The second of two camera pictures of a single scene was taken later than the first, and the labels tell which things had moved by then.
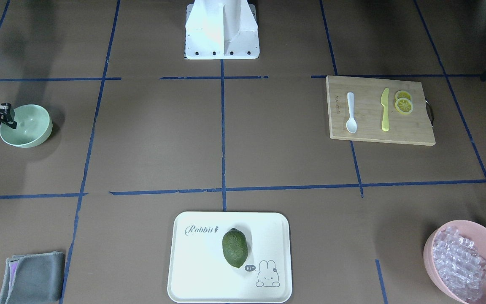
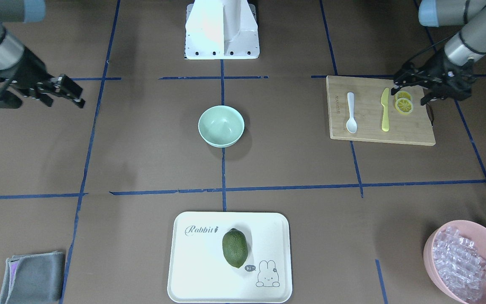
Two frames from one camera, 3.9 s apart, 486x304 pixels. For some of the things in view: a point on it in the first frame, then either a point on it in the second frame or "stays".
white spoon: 351,125 stays
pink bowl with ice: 468,263 stays
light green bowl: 34,126 to 221,126
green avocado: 235,247 stays
